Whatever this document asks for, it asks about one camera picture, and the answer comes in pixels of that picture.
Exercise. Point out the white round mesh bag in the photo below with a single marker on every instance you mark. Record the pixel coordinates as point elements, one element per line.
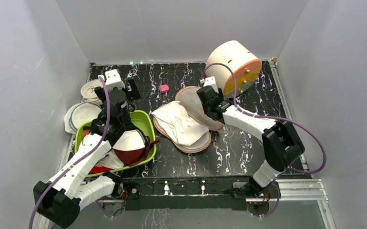
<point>79,114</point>

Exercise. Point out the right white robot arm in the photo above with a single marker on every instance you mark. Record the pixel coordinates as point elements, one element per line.
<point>281,142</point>

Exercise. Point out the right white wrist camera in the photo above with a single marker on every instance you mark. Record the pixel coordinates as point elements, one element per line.
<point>210,81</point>

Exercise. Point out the dark red bra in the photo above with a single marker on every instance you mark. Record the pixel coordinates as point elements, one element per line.
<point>118,159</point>

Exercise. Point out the floral mesh laundry bag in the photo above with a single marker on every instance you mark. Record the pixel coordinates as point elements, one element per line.
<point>188,98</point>

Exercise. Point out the black garment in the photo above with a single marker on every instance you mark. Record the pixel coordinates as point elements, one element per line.
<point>98,126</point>

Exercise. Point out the small pink block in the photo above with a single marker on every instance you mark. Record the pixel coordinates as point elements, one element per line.
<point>164,88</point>

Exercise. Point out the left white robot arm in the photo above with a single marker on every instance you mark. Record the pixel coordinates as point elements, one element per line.
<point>62,197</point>

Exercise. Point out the green plastic basket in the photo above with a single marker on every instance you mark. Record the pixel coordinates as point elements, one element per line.
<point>141,120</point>

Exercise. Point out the white bra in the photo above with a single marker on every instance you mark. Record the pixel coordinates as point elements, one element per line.
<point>180,127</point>

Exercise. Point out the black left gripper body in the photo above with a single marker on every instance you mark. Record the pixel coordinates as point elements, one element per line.
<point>101,93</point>

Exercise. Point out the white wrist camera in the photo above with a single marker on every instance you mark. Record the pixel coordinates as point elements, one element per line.
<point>210,81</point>
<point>113,80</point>

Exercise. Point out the cream cylindrical drum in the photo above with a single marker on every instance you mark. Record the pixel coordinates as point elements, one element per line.
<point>234,68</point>

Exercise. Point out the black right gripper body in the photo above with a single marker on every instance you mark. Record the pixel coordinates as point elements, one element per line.
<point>204,96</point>

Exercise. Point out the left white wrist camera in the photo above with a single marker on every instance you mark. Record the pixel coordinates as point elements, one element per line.
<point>113,80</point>

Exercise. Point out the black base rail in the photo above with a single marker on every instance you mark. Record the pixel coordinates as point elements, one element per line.
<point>189,192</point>

